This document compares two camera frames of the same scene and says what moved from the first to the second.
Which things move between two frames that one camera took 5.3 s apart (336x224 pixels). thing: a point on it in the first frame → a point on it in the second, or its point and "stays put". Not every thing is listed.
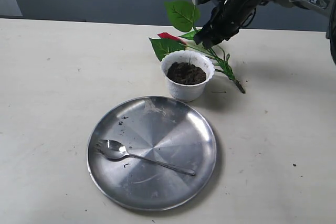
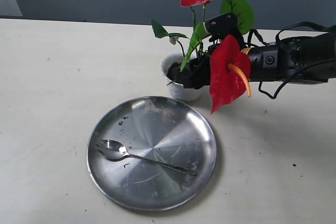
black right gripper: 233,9 → 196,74
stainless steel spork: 115,149 stays put
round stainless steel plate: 159,128 stays put
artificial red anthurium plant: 186,16 → 230,64
